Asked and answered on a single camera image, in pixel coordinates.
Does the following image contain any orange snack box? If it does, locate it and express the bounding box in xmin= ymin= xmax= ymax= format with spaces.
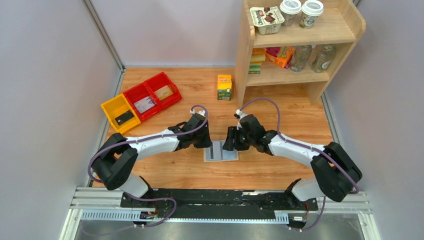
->
xmin=265 ymin=46 xmax=295 ymax=69

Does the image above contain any clear plastic bottle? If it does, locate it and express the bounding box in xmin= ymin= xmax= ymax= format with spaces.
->
xmin=289 ymin=45 xmax=313 ymax=72
xmin=311 ymin=44 xmax=337 ymax=73

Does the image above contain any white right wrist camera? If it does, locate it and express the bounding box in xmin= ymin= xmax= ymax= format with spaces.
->
xmin=234 ymin=109 xmax=248 ymax=129

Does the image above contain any gold credit card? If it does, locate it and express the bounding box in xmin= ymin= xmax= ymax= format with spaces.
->
xmin=154 ymin=85 xmax=174 ymax=101

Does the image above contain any yellow plastic bin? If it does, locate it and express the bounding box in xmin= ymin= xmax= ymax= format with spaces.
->
xmin=100 ymin=94 xmax=141 ymax=134

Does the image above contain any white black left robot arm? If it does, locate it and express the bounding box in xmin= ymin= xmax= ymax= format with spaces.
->
xmin=89 ymin=110 xmax=212 ymax=198

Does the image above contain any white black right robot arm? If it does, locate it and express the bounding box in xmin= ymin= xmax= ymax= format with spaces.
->
xmin=222 ymin=112 xmax=363 ymax=203

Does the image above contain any white-lidded paper cup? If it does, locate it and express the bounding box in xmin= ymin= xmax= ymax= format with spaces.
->
xmin=299 ymin=0 xmax=324 ymax=29
xmin=279 ymin=0 xmax=302 ymax=27

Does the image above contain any grey translucent card holder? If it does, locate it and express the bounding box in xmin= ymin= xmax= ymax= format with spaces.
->
xmin=203 ymin=140 xmax=239 ymax=163

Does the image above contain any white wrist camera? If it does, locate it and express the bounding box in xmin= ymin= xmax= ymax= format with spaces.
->
xmin=190 ymin=109 xmax=207 ymax=117
xmin=234 ymin=109 xmax=248 ymax=129

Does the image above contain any red plastic bin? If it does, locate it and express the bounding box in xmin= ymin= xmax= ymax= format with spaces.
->
xmin=123 ymin=83 xmax=162 ymax=122
xmin=145 ymin=72 xmax=182 ymax=109

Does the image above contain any grey credit card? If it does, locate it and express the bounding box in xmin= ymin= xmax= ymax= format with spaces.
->
xmin=134 ymin=96 xmax=156 ymax=114

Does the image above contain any left clear plastic bottle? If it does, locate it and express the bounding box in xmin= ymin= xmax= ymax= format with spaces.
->
xmin=289 ymin=45 xmax=313 ymax=72

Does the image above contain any right white-lidded paper cup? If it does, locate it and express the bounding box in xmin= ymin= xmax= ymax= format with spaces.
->
xmin=299 ymin=0 xmax=324 ymax=29

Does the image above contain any wooden shelf unit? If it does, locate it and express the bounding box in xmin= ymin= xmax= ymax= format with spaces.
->
xmin=233 ymin=0 xmax=367 ymax=107

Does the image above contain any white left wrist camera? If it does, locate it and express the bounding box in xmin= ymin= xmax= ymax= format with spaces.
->
xmin=190 ymin=109 xmax=207 ymax=117

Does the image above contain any yellow green juice carton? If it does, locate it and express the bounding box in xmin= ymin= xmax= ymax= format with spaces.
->
xmin=217 ymin=74 xmax=232 ymax=101

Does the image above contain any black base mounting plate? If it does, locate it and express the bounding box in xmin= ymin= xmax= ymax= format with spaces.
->
xmin=120 ymin=188 xmax=318 ymax=220

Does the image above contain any silver credit card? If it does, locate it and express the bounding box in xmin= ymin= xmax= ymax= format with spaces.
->
xmin=134 ymin=99 xmax=150 ymax=114

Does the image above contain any black credit card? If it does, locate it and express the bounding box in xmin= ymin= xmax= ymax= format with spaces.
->
xmin=115 ymin=110 xmax=134 ymax=126

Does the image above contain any Chobani yogurt cup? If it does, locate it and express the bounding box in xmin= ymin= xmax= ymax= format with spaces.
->
xmin=249 ymin=6 xmax=285 ymax=35

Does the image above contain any right clear plastic bottle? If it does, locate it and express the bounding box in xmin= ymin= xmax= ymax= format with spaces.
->
xmin=311 ymin=44 xmax=337 ymax=73

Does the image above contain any yellow green sponge stack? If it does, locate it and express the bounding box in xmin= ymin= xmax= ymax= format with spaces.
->
xmin=248 ymin=47 xmax=266 ymax=74

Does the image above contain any aluminium frame rail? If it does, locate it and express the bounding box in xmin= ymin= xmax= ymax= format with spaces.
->
xmin=59 ymin=187 xmax=381 ymax=240

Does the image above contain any red middle plastic bin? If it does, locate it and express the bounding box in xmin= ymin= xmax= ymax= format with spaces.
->
xmin=123 ymin=83 xmax=162 ymax=122

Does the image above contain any left white-lidded paper cup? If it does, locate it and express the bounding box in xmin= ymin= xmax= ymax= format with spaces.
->
xmin=279 ymin=0 xmax=302 ymax=27

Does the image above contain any red far plastic bin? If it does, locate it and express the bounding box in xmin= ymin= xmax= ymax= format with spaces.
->
xmin=145 ymin=72 xmax=182 ymax=109

